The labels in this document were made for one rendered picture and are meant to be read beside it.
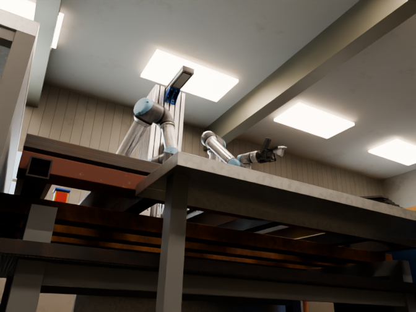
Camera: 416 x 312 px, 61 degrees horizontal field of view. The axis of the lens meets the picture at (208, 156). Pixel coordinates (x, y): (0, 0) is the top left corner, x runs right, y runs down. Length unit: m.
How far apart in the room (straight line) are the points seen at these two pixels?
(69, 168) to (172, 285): 0.41
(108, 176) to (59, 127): 4.60
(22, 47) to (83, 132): 4.73
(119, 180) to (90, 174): 0.08
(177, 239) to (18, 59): 0.52
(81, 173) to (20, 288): 0.30
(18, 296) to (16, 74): 0.48
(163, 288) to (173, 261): 0.06
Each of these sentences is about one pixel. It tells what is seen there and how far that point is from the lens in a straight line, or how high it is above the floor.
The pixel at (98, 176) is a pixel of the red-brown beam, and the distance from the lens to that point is 1.00.
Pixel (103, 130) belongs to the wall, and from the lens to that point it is 5.69.
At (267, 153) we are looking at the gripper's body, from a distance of 2.39.
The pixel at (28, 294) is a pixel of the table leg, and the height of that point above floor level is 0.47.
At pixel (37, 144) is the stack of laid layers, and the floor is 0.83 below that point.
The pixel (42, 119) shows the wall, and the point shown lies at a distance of 5.60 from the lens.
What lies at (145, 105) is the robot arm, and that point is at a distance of 2.06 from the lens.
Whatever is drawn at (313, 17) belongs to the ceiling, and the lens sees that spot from 4.34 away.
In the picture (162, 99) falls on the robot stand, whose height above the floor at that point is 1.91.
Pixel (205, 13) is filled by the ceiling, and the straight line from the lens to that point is 4.21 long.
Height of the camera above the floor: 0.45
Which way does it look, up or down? 24 degrees up
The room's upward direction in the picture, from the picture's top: 2 degrees clockwise
